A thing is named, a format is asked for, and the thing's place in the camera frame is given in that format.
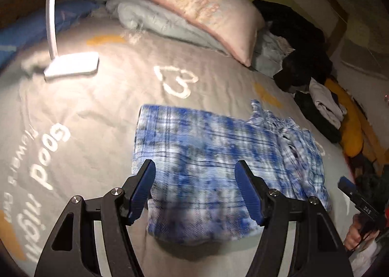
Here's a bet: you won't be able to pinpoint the beige folded garment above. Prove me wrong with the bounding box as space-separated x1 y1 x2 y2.
308 79 347 128

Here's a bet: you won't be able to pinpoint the white crumpled cloth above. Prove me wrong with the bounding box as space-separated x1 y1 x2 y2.
21 52 49 76

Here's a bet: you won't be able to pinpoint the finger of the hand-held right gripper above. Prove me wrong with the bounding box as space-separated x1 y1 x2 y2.
338 176 357 197

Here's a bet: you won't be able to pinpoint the black jacket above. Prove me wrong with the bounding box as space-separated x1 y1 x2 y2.
252 0 333 93

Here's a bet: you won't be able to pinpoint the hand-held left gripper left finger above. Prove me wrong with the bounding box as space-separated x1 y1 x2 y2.
34 159 157 277

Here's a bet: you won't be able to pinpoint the white desk lamp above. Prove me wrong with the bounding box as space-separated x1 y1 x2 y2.
43 0 100 80

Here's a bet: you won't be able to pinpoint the black folded pants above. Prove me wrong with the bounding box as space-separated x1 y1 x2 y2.
294 90 342 144

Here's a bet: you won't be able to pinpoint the yellow long pillow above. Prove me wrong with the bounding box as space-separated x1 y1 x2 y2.
324 78 365 157

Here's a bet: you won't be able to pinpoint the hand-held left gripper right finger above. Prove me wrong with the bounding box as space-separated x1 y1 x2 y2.
234 160 354 277

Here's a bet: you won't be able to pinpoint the dark clothes pile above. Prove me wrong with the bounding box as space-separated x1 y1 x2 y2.
355 161 389 206

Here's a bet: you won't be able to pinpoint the person's right hand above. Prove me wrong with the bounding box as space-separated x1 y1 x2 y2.
345 213 374 250

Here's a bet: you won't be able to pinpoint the person's right forearm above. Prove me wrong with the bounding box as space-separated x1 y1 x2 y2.
349 236 382 270

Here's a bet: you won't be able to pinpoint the blue plaid shirt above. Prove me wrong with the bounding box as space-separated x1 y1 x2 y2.
131 99 332 245

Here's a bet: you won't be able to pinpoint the grey folded quilt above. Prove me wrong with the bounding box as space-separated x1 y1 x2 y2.
79 0 231 54

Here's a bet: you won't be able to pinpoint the grey printed bed sheet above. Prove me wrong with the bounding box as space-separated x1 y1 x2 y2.
0 16 356 277

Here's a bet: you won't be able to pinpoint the light grey crumpled cloth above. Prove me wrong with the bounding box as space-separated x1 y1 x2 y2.
252 26 297 78

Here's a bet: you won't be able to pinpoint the blue pillow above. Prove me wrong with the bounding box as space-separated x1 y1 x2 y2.
0 0 98 68

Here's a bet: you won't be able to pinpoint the pink pillow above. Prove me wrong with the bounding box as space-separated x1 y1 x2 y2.
122 0 265 67

